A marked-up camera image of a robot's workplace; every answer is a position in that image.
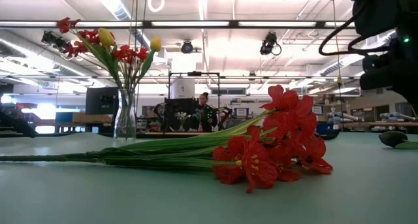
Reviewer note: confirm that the large red flower bunch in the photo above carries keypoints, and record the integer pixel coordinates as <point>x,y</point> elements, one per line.
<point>251,158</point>

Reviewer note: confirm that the yellow artificial tulip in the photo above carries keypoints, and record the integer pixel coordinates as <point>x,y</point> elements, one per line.
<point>155,44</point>
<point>106,37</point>

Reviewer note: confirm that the small red flower bunch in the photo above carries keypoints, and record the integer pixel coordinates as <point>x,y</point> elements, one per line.
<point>129,52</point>
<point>65,24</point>

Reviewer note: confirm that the clear glass vase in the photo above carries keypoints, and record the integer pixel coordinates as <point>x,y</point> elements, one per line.
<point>125,119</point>

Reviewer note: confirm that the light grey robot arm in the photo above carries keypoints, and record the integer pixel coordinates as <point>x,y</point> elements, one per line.
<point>396,116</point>
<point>343,117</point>

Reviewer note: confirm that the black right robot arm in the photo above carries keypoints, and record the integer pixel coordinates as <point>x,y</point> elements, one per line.
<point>385,11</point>

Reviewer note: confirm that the long wooden table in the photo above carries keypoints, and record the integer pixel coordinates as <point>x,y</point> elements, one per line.
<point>385,123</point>

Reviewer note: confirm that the dark bud with green leaf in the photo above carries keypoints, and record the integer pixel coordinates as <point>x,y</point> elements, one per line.
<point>392,138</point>

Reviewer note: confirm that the blue bin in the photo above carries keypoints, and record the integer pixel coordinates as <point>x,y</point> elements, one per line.
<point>326,131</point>

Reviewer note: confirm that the blue white box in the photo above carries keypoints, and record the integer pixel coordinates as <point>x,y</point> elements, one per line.
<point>241,112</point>

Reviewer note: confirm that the person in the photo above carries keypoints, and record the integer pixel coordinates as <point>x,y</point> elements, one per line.
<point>204,113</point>

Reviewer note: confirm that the white cylindrical tank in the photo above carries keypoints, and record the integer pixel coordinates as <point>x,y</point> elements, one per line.
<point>183,87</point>

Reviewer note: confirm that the large black monitor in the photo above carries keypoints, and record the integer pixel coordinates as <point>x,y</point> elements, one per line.
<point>98,101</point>

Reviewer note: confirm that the brown cardboard box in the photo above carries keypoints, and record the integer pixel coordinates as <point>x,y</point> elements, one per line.
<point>91,117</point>

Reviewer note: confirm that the black ceiling camera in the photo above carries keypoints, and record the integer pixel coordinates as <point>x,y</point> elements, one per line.
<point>54,41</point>
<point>268,42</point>
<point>187,47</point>

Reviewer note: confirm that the black frame bar with lights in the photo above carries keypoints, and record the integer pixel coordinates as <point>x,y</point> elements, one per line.
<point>233,23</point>

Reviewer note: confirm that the black metal frame rig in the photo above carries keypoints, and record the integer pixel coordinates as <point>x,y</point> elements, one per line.
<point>194,73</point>

